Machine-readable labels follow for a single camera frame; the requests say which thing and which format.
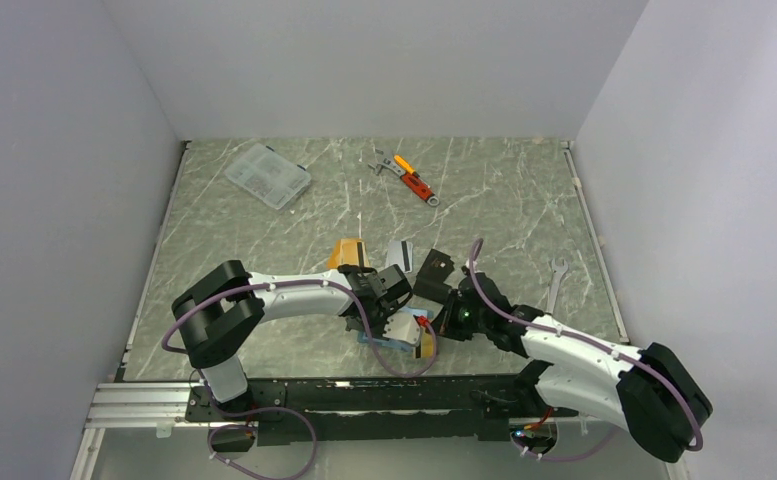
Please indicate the orange credit cards stack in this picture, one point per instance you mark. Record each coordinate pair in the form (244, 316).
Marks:
(348, 251)

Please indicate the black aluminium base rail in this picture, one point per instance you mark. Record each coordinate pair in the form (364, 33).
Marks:
(280, 412)

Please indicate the silver open-end wrench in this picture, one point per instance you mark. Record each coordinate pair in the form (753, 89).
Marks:
(559, 269)

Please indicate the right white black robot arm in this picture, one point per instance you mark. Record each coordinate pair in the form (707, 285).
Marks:
(646, 392)

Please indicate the red adjustable wrench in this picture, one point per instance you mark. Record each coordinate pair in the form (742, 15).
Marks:
(383, 161)

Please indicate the black card case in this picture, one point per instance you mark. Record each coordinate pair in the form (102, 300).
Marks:
(431, 279)

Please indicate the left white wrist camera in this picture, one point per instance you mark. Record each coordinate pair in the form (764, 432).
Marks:
(403, 329)

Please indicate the clear plastic organizer box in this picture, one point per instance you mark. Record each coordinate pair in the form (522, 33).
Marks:
(268, 176)

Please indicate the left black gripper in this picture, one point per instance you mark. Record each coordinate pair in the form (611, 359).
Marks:
(379, 329)

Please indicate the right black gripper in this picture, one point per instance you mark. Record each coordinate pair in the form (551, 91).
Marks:
(445, 324)

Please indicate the silver grey card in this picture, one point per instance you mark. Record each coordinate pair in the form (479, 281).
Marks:
(400, 253)

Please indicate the blue card holder wallet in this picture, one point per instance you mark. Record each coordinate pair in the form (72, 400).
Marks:
(386, 344)

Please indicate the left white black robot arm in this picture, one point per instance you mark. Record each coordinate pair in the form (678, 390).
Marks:
(218, 313)

